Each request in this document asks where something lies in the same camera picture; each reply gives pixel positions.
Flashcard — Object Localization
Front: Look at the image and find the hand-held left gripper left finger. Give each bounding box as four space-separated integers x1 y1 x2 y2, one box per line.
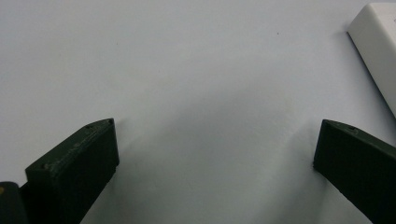
19 118 120 224

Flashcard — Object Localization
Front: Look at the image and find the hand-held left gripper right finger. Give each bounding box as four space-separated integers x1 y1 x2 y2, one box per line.
313 119 396 224

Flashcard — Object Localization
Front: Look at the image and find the white plastic box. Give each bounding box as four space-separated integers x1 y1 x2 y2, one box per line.
346 2 396 119

